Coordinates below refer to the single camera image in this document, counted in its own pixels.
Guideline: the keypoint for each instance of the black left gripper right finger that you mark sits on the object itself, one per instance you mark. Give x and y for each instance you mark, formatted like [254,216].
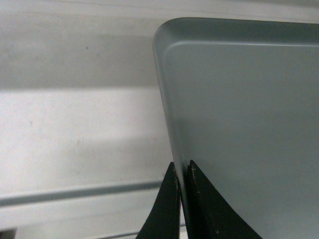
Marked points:
[209,216]

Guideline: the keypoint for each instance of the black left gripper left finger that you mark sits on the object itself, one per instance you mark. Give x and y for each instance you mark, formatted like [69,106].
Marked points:
[163,221]

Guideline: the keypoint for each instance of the grey rectangular serving tray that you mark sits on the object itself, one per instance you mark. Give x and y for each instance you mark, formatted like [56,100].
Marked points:
[241,100]

